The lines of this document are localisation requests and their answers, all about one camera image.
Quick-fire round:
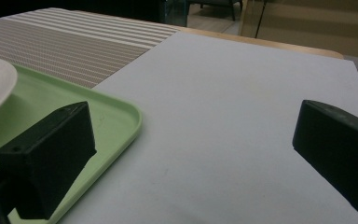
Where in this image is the light wooden shelf unit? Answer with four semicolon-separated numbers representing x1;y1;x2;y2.
239;0;358;61

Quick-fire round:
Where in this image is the wooden table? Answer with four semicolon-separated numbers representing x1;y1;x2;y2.
173;25;345;60

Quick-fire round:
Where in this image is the striped woven placemat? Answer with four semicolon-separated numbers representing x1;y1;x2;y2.
0;7;181;90

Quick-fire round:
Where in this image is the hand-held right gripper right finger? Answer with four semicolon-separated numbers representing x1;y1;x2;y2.
292;99;358;216

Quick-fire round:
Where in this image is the black hanging cable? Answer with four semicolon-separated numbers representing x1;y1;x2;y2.
255;0;269;39

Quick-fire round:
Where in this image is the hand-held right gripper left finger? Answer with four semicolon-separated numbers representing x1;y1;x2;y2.
0;100;98;220

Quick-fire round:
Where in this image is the light green plastic tray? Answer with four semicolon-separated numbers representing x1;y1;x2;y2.
0;63;144;224

